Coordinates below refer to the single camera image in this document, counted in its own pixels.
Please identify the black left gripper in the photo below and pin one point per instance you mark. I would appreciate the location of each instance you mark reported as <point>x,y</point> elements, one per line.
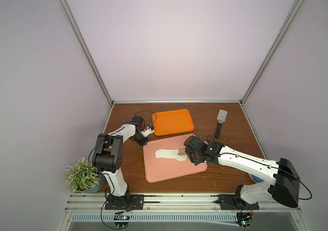
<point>145,143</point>

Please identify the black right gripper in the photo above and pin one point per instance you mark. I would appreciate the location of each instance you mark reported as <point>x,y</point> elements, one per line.
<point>189,147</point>

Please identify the wooden rolling pin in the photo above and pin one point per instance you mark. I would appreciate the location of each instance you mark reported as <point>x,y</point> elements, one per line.
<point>182,152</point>

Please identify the white dough lump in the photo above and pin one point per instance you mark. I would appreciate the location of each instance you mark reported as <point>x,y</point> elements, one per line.
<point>167,154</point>

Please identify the pink silicone mat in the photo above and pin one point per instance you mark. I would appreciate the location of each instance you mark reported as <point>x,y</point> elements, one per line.
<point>164,167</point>

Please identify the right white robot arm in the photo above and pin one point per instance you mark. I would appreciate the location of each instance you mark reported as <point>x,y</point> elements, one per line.
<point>280,181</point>

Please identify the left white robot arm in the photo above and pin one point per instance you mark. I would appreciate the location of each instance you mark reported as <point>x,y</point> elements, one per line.
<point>107,157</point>

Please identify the orange plastic tray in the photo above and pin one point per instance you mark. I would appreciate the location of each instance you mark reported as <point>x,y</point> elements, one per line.
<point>172,122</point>

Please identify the blue dustpan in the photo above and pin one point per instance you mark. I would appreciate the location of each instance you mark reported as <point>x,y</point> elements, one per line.
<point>255,179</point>

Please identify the small green potted plant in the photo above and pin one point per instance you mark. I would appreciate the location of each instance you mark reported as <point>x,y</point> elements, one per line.
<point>83,177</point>

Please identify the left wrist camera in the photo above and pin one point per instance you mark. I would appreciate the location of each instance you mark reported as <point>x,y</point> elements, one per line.
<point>148,130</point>

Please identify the black handled metal spatula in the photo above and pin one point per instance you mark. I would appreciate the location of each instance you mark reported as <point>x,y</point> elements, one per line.
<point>221,118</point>

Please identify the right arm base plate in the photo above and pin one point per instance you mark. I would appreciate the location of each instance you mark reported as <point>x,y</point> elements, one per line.
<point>231,202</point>

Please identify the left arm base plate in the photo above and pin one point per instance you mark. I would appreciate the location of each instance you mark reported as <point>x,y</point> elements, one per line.
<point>127,203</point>

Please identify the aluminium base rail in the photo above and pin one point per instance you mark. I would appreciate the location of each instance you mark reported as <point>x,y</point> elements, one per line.
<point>191,207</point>

